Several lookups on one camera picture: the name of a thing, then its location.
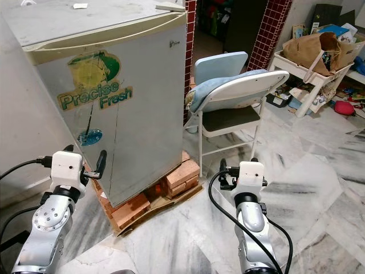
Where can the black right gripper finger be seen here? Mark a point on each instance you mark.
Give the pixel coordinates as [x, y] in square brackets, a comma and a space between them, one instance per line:
[254, 160]
[222, 166]

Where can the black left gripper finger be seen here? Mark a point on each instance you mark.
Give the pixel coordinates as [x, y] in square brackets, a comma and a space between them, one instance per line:
[101, 162]
[68, 148]

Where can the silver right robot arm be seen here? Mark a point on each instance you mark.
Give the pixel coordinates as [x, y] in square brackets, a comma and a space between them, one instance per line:
[254, 228]

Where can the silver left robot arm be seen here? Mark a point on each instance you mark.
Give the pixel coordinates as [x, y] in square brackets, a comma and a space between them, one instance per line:
[47, 228]

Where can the cream fridge hinge cover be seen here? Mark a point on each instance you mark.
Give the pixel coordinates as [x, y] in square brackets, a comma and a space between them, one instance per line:
[170, 7]

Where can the red clay brick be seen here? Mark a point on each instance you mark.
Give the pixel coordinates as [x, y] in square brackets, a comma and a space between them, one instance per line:
[128, 211]
[183, 178]

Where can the white metal folding chair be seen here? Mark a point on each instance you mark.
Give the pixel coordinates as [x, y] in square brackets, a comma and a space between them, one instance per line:
[228, 120]

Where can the white board with blue cushion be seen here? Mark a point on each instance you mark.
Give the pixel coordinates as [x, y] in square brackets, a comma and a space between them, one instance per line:
[239, 90]

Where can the wooden base board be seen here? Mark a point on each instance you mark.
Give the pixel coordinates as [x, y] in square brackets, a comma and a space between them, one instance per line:
[165, 212]

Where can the white plastic rack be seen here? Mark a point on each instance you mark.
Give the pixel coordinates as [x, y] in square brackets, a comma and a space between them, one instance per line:
[313, 80]

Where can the red tiled pillar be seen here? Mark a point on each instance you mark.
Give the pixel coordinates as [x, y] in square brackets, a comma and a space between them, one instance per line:
[190, 57]
[269, 28]

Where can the brown paper bag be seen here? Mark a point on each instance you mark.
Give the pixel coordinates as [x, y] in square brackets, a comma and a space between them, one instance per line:
[311, 54]

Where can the small white paper scrap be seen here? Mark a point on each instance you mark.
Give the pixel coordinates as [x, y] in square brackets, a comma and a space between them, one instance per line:
[80, 5]

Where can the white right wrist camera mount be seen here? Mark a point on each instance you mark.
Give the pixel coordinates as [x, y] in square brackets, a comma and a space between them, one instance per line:
[251, 178]

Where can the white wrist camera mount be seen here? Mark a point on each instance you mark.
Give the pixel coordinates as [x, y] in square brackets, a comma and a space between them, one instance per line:
[251, 178]
[67, 170]

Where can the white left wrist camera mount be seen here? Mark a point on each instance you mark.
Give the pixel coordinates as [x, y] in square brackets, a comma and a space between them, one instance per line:
[67, 170]

